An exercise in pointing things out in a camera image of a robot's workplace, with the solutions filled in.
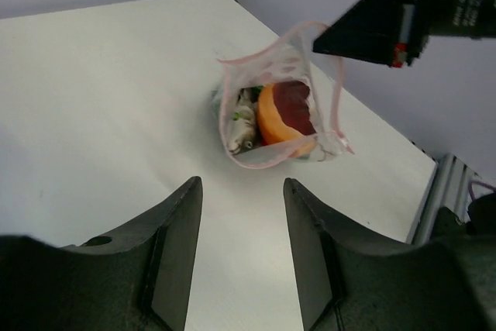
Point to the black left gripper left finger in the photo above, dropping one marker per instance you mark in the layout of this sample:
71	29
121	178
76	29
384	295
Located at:
134	277

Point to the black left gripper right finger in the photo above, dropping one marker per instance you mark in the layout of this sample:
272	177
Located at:
350	277

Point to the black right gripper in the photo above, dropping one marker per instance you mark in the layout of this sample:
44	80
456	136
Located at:
395	32

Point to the clear zip top bag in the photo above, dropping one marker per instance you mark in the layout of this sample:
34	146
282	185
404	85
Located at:
286	59

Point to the orange red fake papaya slice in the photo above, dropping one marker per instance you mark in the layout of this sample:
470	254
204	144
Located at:
283	112

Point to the grey fake fish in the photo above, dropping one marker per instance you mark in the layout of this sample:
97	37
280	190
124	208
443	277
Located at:
243	130

